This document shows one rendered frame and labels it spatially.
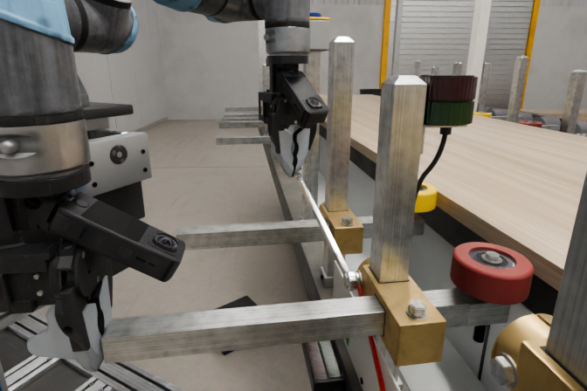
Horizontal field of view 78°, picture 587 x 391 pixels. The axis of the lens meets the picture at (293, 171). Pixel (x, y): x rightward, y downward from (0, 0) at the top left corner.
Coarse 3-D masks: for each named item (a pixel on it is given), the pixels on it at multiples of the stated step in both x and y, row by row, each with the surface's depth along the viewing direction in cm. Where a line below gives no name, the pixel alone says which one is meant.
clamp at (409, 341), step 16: (368, 272) 44; (368, 288) 44; (384, 288) 41; (400, 288) 41; (416, 288) 41; (384, 304) 39; (400, 304) 38; (384, 320) 39; (400, 320) 36; (416, 320) 36; (432, 320) 36; (384, 336) 39; (400, 336) 35; (416, 336) 36; (432, 336) 36; (400, 352) 36; (416, 352) 36; (432, 352) 36
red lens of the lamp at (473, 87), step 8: (424, 80) 37; (432, 80) 36; (440, 80) 36; (448, 80) 36; (456, 80) 35; (464, 80) 35; (472, 80) 36; (432, 88) 36; (440, 88) 36; (448, 88) 36; (456, 88) 36; (464, 88) 36; (472, 88) 36; (432, 96) 37; (440, 96) 36; (448, 96) 36; (456, 96) 36; (464, 96) 36; (472, 96) 36
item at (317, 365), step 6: (312, 342) 56; (312, 348) 55; (318, 348) 55; (312, 354) 54; (318, 354) 54; (312, 360) 52; (318, 360) 52; (312, 366) 51; (318, 366) 51; (318, 372) 50; (324, 372) 50; (318, 378) 49; (324, 378) 49
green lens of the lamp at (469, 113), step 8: (432, 104) 37; (440, 104) 36; (448, 104) 36; (456, 104) 36; (464, 104) 36; (472, 104) 37; (432, 112) 37; (440, 112) 37; (448, 112) 36; (456, 112) 36; (464, 112) 36; (472, 112) 37; (424, 120) 38; (432, 120) 37; (440, 120) 37; (448, 120) 36; (456, 120) 36; (464, 120) 37; (472, 120) 38
